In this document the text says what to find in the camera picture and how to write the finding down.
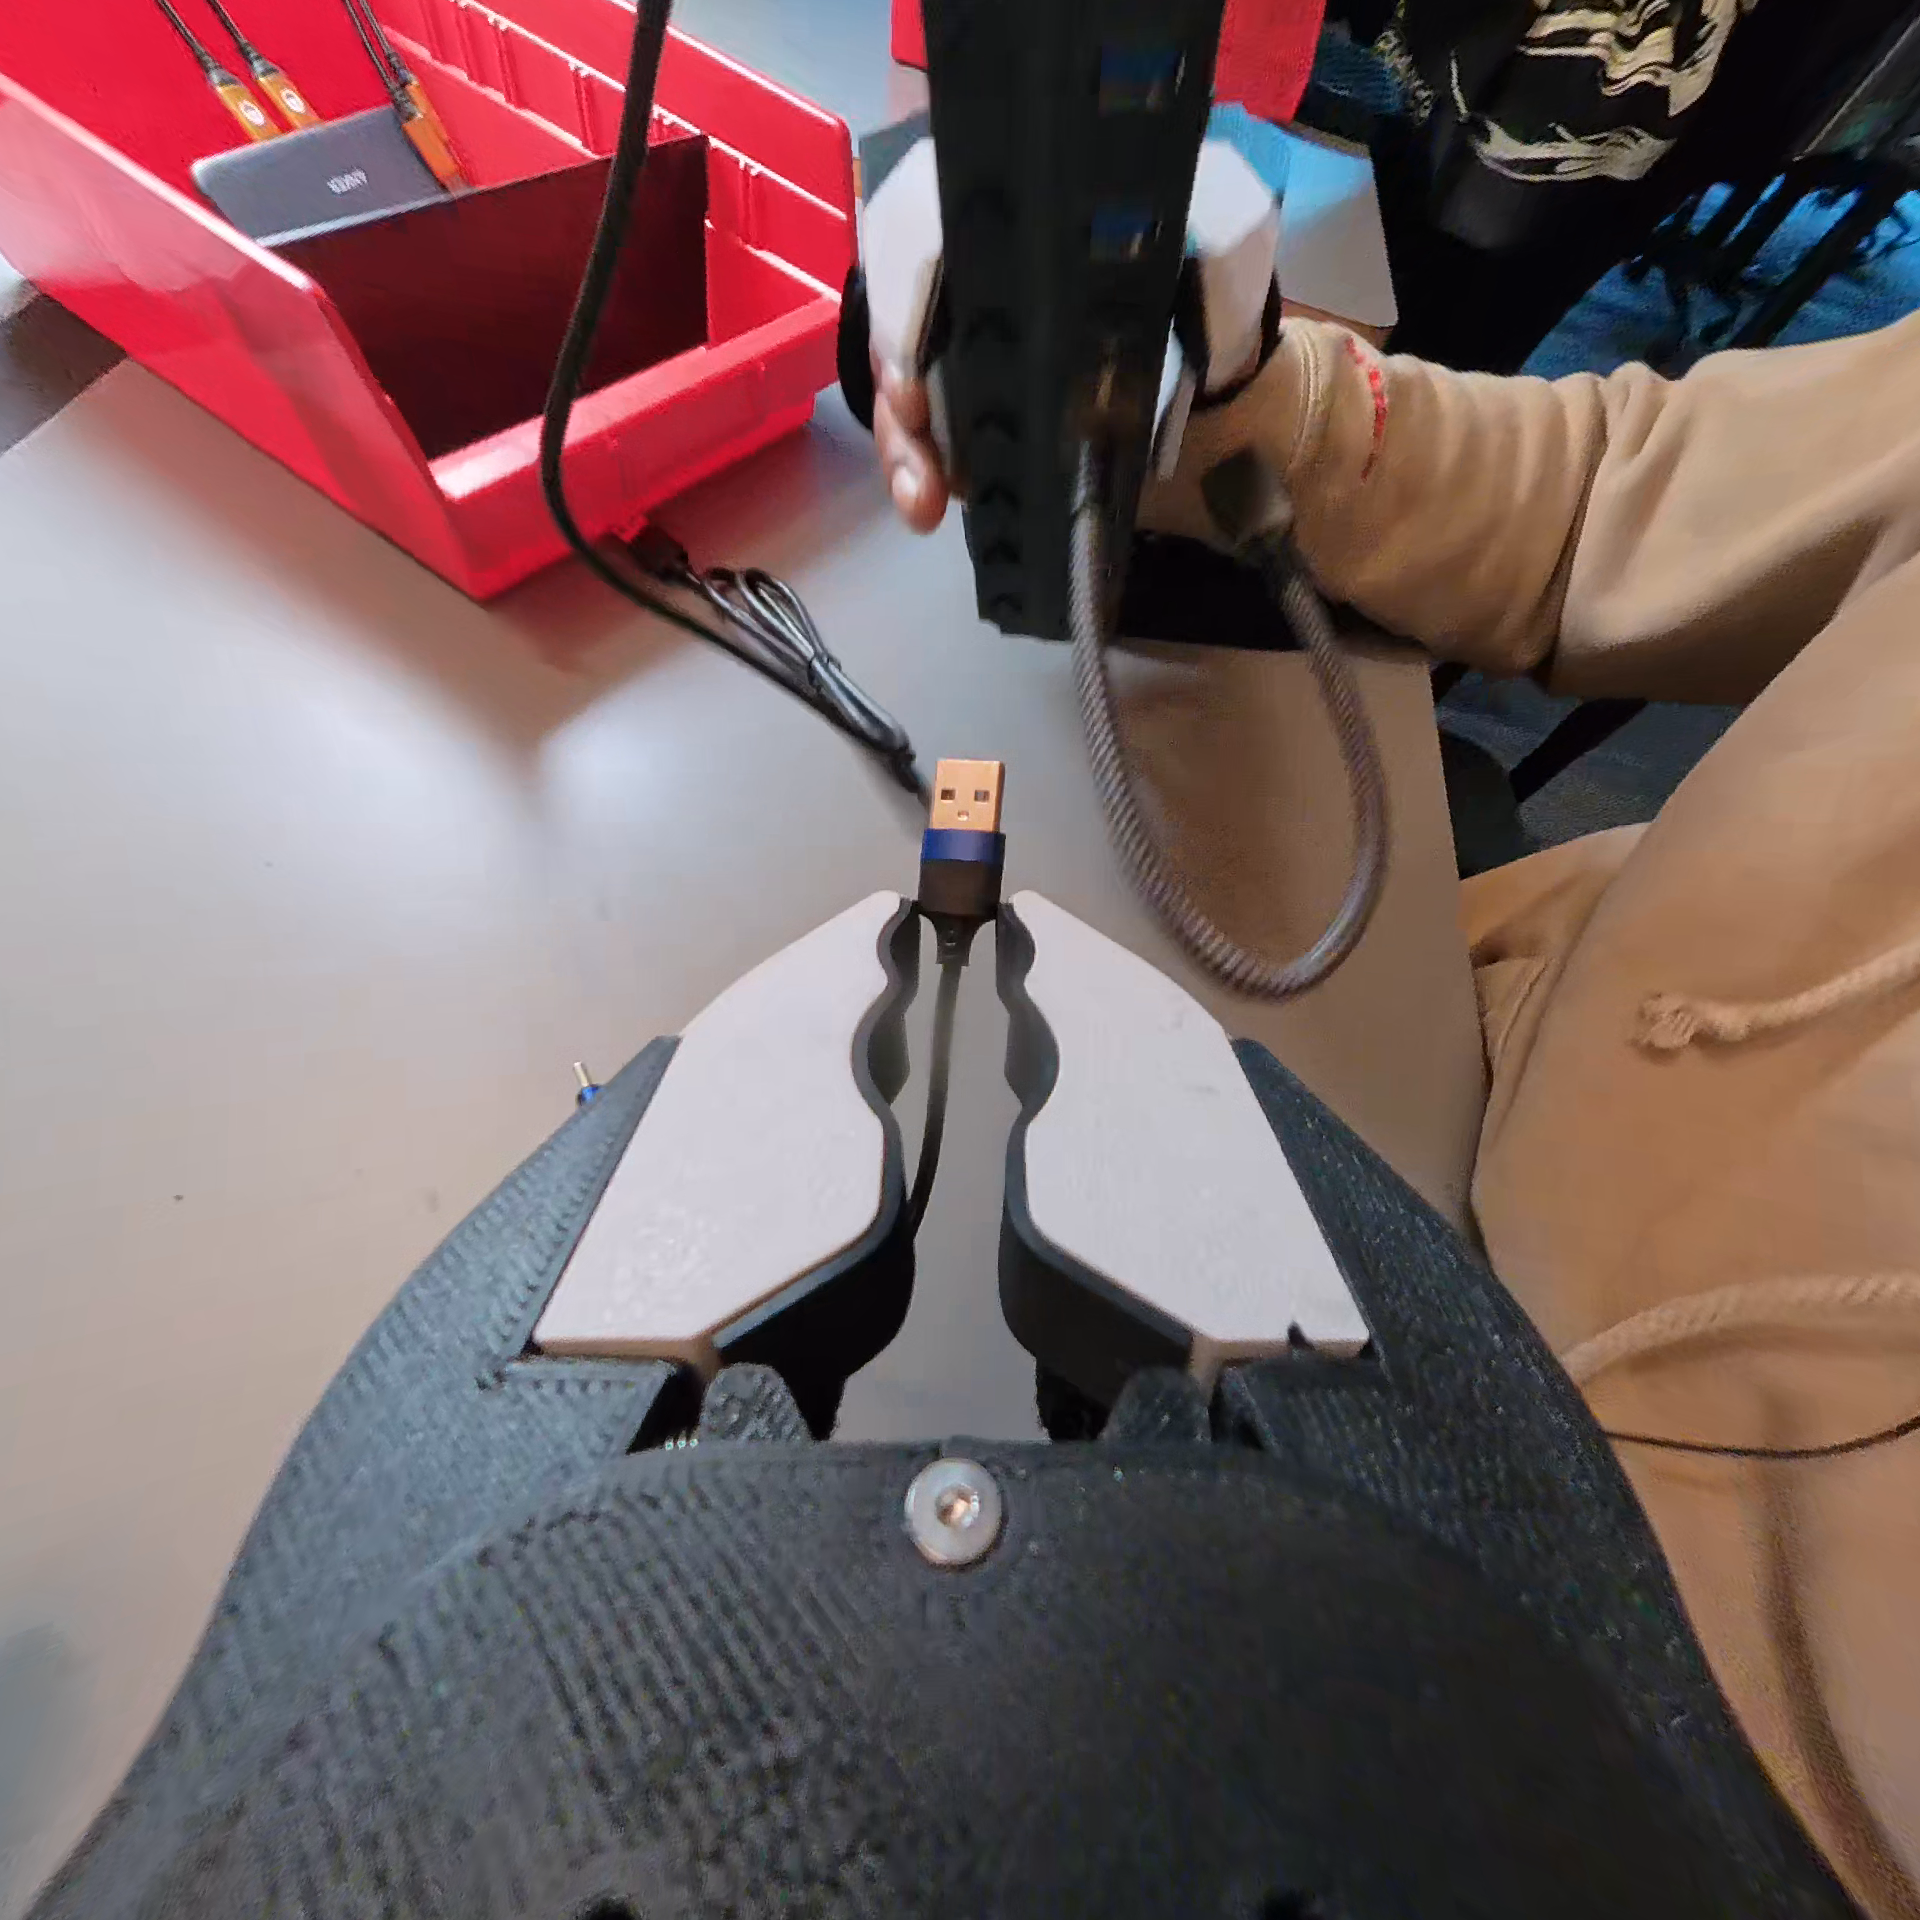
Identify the person's beige hoodie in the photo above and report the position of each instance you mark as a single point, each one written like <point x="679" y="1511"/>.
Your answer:
<point x="1723" y="1125"/>

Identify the person's right forearm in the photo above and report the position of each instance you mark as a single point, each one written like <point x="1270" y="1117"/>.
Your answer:
<point x="1576" y="494"/>

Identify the red plastic bin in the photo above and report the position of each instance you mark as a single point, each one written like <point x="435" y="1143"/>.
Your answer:
<point x="181" y="271"/>

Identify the black bin divider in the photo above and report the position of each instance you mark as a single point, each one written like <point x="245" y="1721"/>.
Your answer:
<point x="511" y="284"/>

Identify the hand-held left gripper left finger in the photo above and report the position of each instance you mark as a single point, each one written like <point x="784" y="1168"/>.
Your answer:
<point x="735" y="1184"/>

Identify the black usb hub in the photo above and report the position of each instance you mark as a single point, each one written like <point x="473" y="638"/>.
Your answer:
<point x="329" y="182"/>

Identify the grey usb hub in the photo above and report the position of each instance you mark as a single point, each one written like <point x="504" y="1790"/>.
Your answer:
<point x="1050" y="301"/>

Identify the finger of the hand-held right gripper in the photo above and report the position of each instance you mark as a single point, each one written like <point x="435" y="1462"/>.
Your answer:
<point x="901" y="255"/>
<point x="1238" y="255"/>

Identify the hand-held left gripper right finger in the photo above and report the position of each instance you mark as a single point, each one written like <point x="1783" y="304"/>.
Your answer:
<point x="1170" y="1184"/>

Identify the person's right hand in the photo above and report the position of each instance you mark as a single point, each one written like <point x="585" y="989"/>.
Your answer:
<point x="909" y="464"/>

